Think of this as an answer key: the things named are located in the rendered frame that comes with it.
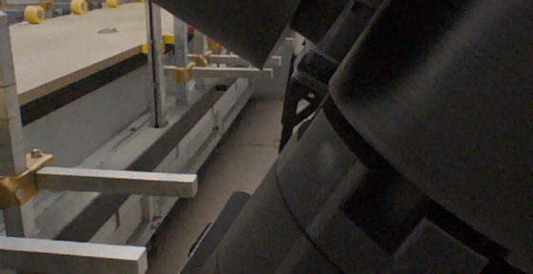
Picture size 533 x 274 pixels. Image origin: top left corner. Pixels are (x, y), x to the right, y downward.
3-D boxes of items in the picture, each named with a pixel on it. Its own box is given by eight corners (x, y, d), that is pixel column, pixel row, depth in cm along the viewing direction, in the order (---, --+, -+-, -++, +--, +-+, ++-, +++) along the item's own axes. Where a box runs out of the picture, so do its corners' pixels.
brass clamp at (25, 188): (59, 180, 100) (56, 154, 99) (18, 211, 88) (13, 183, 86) (28, 178, 101) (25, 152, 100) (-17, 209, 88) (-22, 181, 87)
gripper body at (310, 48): (299, 66, 48) (344, -9, 46) (298, 48, 58) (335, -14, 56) (361, 102, 49) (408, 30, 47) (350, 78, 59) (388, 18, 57)
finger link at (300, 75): (250, 147, 49) (305, 57, 46) (256, 124, 56) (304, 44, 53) (316, 184, 49) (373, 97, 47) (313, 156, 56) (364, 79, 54)
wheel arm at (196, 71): (272, 79, 189) (272, 68, 188) (271, 82, 186) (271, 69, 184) (150, 76, 195) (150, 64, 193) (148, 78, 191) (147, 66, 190)
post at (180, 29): (190, 120, 193) (185, -20, 179) (187, 123, 190) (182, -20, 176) (181, 120, 193) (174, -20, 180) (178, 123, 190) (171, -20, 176)
